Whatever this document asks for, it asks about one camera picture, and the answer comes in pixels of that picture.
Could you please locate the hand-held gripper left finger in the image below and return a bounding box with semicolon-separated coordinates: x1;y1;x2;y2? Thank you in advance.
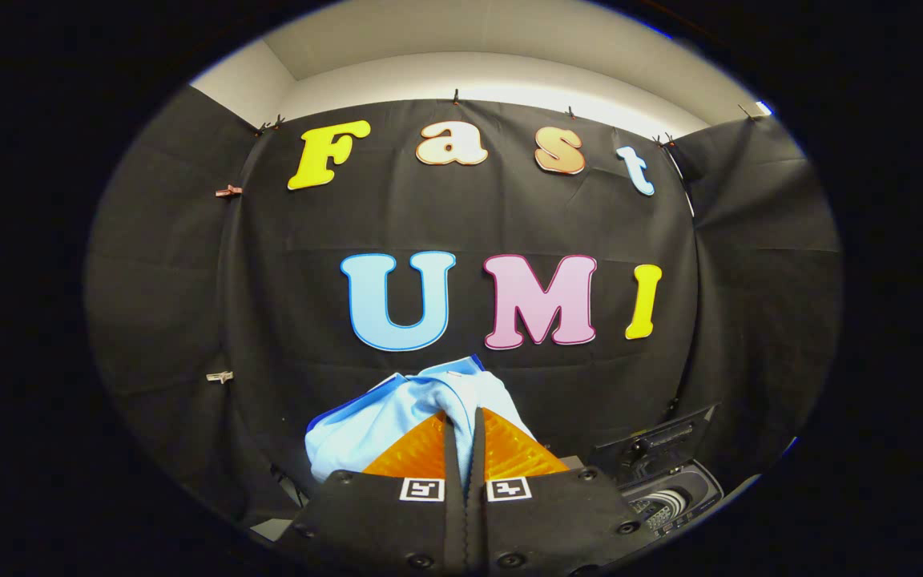
281;410;467;575

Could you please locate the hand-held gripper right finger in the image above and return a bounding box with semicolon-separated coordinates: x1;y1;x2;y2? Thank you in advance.
466;407;656;575

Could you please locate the light blue polo shirt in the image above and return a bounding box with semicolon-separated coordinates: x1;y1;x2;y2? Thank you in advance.
304;355;539;483

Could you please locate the grey washing machine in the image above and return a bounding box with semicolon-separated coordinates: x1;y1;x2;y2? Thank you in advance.
618;459;725;540

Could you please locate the black backdrop cloth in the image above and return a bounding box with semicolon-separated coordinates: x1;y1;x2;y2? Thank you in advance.
83;84;843;531

